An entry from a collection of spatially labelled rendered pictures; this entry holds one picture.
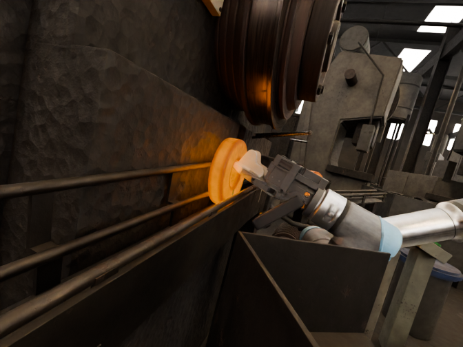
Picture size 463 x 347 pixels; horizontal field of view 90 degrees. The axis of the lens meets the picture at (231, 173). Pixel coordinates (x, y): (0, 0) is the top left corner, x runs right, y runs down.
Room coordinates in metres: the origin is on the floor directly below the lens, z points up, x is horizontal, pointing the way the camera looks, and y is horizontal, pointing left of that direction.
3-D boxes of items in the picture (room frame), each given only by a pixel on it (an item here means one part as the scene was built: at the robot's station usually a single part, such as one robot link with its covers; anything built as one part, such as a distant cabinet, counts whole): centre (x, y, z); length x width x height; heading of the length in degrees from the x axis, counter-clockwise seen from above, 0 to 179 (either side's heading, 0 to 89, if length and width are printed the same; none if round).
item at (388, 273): (1.10, -0.81, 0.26); 0.12 x 0.12 x 0.52
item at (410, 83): (8.29, -4.97, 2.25); 0.92 x 0.92 x 4.50
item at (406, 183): (3.95, -3.14, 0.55); 1.10 x 0.53 x 1.10; 1
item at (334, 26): (0.65, -0.15, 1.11); 0.28 x 0.06 x 0.28; 161
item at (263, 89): (0.69, -0.06, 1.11); 0.47 x 0.06 x 0.47; 161
